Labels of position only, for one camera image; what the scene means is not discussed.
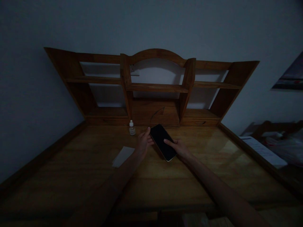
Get person's right hand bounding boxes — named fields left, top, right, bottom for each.
left=163, top=139, right=191, bottom=162

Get person's left hand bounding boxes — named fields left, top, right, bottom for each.
left=135, top=127, right=155, bottom=158

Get black smartphone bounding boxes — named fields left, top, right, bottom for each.
left=149, top=124, right=177, bottom=162

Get wooden desk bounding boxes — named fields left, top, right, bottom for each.
left=0, top=119, right=303, bottom=227

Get white cloth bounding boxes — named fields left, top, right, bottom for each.
left=113, top=146, right=135, bottom=168

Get wooden desk hutch shelf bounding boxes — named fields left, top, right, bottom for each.
left=44, top=47, right=260, bottom=127

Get white paper sheet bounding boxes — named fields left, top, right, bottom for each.
left=239, top=136, right=288, bottom=169

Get wooden chair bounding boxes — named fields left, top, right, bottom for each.
left=251, top=120, right=303, bottom=140

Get wall picture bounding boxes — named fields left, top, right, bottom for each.
left=271, top=51, right=303, bottom=90

